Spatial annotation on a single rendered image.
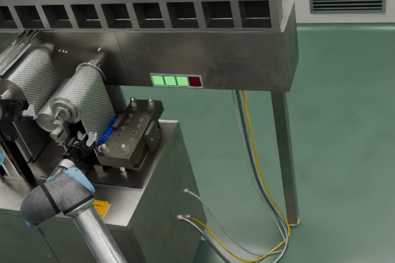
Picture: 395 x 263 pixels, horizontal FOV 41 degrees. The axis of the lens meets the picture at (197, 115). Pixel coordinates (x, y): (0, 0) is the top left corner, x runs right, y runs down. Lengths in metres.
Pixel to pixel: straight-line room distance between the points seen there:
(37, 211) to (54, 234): 0.76
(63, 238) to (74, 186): 0.78
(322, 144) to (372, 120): 0.41
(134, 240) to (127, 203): 0.17
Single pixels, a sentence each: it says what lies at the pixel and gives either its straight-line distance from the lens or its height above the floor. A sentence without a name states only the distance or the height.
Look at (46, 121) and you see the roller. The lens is 2.43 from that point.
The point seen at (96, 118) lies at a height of 1.13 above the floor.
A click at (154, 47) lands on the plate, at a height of 1.36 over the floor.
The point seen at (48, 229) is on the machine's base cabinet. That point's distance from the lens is 2.58.
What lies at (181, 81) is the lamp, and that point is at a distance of 2.37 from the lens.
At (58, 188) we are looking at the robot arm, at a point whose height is 1.34.
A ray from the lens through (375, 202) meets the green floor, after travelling 3.32.
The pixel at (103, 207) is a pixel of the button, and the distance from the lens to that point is 2.29.
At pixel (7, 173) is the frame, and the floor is 0.94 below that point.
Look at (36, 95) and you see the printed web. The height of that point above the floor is 1.28.
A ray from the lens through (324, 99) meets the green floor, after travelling 4.02.
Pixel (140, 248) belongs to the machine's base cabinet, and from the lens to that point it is 2.37.
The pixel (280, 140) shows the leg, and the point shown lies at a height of 0.70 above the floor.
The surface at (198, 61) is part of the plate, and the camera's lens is 2.28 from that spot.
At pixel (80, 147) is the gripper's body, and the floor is 1.14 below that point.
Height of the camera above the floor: 2.53
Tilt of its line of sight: 39 degrees down
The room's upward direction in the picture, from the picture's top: 14 degrees counter-clockwise
